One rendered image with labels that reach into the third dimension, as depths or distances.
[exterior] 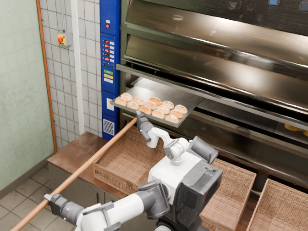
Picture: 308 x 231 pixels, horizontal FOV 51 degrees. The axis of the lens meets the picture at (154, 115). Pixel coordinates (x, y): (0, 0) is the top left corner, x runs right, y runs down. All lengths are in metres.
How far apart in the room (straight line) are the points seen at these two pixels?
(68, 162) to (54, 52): 1.00
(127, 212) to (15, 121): 2.05
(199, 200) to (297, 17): 1.15
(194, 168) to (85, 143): 1.63
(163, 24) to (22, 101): 1.53
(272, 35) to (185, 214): 1.16
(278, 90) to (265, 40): 0.33
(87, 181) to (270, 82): 1.55
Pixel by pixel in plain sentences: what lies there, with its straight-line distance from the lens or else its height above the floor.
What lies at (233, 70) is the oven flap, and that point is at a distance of 2.21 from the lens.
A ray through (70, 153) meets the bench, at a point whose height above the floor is 0.58.
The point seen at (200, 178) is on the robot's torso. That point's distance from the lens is 1.53.
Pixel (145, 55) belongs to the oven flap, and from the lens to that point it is 2.44.
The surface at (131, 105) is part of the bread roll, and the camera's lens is 2.34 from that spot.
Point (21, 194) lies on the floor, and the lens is 3.48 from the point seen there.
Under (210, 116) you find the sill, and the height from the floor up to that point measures 1.17.
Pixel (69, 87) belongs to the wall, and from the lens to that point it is 3.12.
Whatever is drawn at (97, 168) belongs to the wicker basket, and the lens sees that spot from 2.59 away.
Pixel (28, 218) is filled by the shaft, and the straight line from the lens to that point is 1.64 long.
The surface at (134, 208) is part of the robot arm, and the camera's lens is 1.35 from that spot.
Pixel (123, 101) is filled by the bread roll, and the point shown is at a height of 1.22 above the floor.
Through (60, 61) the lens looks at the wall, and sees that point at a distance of 3.07.
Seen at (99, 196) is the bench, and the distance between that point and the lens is 2.70.
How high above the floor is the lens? 2.43
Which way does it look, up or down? 33 degrees down
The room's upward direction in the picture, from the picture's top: 5 degrees clockwise
